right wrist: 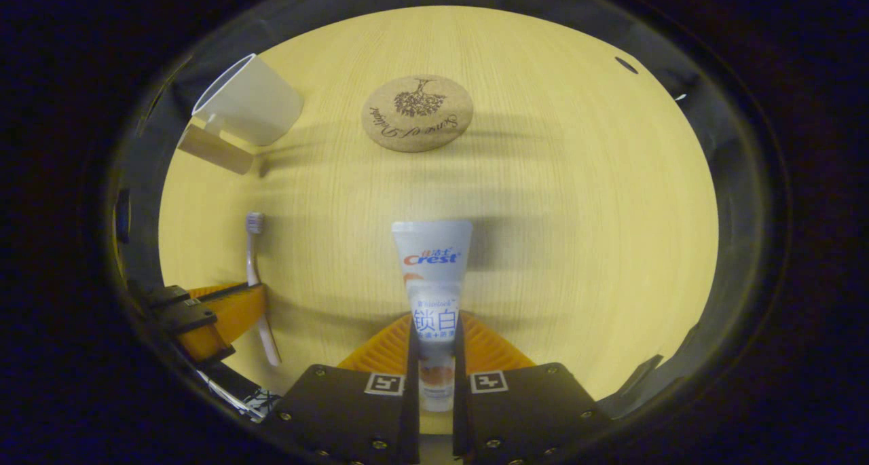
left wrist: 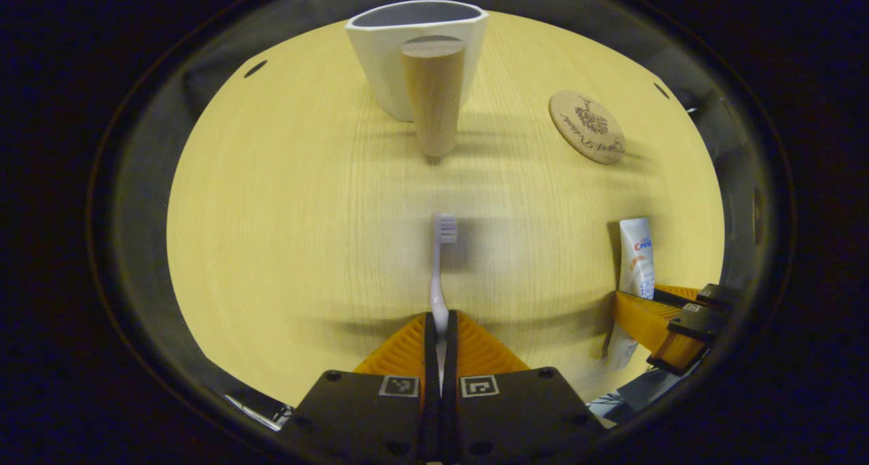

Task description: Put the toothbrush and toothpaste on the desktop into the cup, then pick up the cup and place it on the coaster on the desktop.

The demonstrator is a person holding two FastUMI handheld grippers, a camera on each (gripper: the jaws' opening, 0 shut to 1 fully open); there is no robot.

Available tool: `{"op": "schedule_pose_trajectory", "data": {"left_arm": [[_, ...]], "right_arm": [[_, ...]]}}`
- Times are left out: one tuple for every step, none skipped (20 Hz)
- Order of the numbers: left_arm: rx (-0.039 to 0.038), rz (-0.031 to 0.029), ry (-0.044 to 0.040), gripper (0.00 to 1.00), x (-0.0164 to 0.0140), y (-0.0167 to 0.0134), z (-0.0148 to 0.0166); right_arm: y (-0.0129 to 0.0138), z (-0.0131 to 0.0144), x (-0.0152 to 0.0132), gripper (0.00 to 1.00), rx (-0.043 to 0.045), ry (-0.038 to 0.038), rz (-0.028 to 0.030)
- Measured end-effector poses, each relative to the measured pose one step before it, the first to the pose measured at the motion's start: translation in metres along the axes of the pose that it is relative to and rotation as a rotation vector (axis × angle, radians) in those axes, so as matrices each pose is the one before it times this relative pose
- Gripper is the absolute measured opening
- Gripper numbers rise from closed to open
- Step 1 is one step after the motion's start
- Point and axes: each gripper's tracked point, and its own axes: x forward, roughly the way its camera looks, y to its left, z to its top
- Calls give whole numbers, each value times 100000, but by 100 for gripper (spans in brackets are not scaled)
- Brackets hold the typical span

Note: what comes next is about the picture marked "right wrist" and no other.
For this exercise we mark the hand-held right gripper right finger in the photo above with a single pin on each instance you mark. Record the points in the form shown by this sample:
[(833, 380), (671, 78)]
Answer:
[(461, 417)]

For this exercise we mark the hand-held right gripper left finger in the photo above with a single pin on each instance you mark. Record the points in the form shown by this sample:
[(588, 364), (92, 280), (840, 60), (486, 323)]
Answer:
[(412, 411)]

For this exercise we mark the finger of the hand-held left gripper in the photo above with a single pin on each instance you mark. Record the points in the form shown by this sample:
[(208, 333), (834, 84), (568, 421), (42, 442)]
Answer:
[(204, 346), (227, 312)]

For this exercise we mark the white toothbrush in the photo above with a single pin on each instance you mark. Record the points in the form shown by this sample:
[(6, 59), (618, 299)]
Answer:
[(254, 261)]

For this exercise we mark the white toothpaste tube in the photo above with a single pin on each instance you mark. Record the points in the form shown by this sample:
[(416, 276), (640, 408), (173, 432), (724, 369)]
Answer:
[(432, 261)]

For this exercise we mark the round cork coaster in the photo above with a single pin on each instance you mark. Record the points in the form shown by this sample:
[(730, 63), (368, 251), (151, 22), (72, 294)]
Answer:
[(417, 122)]

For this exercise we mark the wooden desktop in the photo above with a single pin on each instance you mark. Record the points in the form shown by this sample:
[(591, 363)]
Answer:
[(577, 214)]

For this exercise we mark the black desk edge bracket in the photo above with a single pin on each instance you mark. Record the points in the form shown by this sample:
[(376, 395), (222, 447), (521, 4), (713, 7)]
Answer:
[(631, 383)]

